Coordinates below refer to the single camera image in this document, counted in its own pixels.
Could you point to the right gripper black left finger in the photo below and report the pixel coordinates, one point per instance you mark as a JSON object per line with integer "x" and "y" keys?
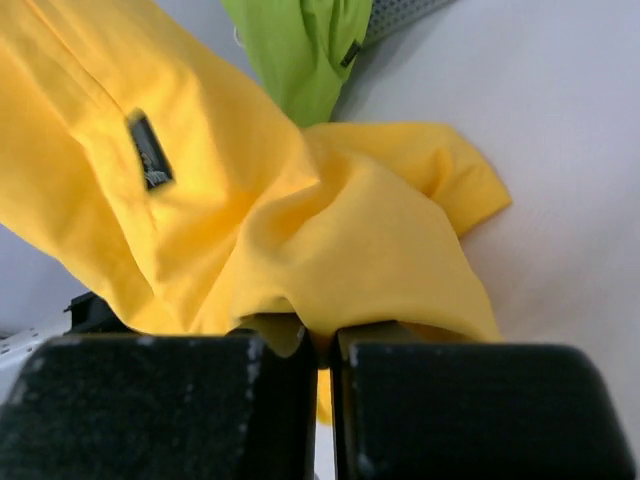
{"x": 240, "y": 406}

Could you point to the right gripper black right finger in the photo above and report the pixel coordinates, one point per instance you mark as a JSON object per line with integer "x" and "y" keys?
{"x": 405, "y": 408}

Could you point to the yellow shorts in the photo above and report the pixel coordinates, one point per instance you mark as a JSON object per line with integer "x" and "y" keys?
{"x": 168, "y": 182}

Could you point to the lime green shorts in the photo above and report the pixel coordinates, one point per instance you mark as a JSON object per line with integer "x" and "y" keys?
{"x": 301, "y": 51}

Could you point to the white plastic bin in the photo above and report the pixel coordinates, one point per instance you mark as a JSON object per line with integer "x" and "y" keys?
{"x": 390, "y": 16}

